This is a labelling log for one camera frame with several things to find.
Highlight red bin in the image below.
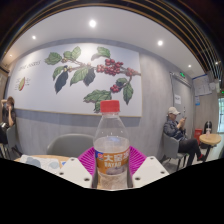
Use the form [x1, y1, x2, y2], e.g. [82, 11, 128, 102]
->
[194, 128, 203, 144]

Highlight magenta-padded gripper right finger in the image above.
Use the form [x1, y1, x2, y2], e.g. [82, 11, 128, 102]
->
[126, 146, 170, 190]

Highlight small round wooden table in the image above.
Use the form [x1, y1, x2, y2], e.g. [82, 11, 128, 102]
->
[198, 133, 223, 163]

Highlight large coffee plant wall mural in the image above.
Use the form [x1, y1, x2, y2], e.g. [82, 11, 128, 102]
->
[5, 42, 143, 118]

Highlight round ceiling spotlights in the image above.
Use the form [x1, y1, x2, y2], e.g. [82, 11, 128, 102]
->
[31, 19, 194, 69]

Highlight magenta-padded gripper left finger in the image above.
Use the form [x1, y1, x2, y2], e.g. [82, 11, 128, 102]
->
[54, 147, 99, 190]

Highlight grey chair with black legs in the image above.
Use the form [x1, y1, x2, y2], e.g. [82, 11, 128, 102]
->
[4, 123, 23, 158]
[162, 132, 189, 168]

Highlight white wall notice board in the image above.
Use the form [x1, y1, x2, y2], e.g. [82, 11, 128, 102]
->
[192, 73, 213, 98]

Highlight person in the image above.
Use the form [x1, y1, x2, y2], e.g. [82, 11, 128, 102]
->
[0, 96, 17, 136]
[163, 106, 205, 168]

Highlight grey upholstered chair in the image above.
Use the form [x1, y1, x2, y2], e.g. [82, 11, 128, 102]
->
[46, 133, 95, 158]

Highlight clear red-capped drink bottle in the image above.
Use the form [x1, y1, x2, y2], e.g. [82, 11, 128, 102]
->
[93, 99, 131, 191]

